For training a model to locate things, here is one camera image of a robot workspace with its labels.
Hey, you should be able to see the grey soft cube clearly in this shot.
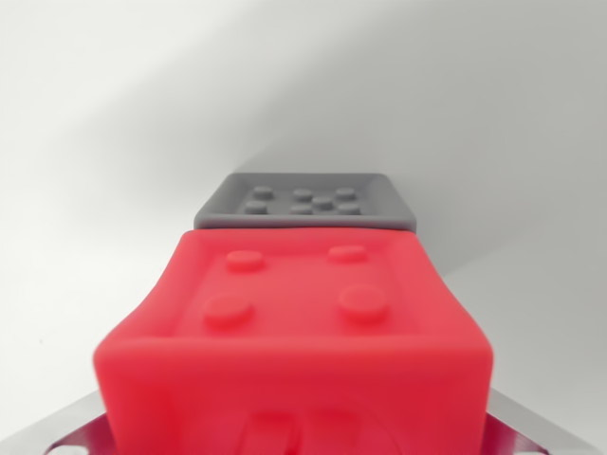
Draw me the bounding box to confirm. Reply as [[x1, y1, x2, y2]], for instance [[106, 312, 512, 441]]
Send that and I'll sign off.
[[193, 172, 418, 234]]

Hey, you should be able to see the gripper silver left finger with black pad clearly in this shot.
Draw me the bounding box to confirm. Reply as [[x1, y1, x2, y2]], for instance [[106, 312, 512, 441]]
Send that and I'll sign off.
[[0, 389, 120, 455]]

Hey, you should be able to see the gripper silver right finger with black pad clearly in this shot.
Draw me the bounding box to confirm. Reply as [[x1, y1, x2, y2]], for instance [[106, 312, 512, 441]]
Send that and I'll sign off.
[[479, 386, 602, 455]]

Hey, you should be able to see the red soft cube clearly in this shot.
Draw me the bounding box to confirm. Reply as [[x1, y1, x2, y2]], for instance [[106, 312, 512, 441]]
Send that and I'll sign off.
[[92, 227, 495, 455]]

